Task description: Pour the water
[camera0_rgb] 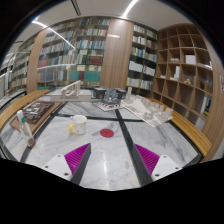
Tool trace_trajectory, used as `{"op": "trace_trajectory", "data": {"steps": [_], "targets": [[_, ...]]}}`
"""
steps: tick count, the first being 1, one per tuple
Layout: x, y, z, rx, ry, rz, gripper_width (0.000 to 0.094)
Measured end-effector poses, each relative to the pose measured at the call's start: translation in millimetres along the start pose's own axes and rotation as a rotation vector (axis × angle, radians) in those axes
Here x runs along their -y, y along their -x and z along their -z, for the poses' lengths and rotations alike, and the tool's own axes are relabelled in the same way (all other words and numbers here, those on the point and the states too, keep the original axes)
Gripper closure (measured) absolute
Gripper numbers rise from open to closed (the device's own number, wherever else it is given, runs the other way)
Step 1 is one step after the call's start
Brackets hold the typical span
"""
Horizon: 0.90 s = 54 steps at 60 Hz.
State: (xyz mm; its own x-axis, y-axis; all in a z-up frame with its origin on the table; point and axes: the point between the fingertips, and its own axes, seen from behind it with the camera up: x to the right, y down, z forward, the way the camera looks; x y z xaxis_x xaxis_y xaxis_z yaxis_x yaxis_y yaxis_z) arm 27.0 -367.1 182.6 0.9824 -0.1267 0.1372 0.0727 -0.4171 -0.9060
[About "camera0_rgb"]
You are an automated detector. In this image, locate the wooden cubby shelf unit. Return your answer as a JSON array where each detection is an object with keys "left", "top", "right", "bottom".
[{"left": 152, "top": 24, "right": 213, "bottom": 129}]

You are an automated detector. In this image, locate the white city model right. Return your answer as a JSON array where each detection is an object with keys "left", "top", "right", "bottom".
[{"left": 122, "top": 87, "right": 173, "bottom": 127}]

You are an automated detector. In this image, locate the large book-filled bookshelf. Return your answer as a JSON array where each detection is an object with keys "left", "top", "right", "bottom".
[{"left": 5, "top": 17, "right": 157, "bottom": 91}]

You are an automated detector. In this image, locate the wooden curved bench right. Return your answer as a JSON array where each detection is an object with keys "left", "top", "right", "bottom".
[{"left": 146, "top": 97, "right": 213, "bottom": 158}]

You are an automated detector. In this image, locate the white building model left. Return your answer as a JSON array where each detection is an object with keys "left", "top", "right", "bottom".
[{"left": 48, "top": 80, "right": 92, "bottom": 102}]

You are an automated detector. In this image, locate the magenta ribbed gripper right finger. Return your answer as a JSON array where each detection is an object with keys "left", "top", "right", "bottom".
[{"left": 132, "top": 143, "right": 183, "bottom": 187}]

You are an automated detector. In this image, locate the brown architectural model board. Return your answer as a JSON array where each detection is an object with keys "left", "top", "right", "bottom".
[{"left": 9, "top": 101, "right": 56, "bottom": 135}]

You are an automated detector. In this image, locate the dark building model centre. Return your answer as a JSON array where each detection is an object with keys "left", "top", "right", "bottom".
[{"left": 93, "top": 88, "right": 126, "bottom": 111}]

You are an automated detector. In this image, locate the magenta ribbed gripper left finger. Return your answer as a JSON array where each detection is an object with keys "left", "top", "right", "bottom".
[{"left": 42, "top": 142, "right": 92, "bottom": 186}]

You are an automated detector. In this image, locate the white mug yellow handle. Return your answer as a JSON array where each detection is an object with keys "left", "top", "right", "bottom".
[{"left": 69, "top": 115, "right": 87, "bottom": 135}]

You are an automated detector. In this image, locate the clear plastic water bottle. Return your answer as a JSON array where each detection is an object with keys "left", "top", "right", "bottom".
[{"left": 17, "top": 110, "right": 35, "bottom": 148}]

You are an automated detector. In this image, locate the wooden curved bench left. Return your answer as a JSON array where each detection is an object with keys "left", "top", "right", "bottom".
[{"left": 0, "top": 90, "right": 49, "bottom": 130}]

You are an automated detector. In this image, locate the wooden curved bench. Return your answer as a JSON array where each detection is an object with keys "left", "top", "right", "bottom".
[
  {"left": 0, "top": 90, "right": 49, "bottom": 130},
  {"left": 146, "top": 97, "right": 213, "bottom": 158}
]

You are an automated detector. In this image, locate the red round coaster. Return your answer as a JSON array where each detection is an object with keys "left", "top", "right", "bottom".
[{"left": 100, "top": 129, "right": 114, "bottom": 138}]

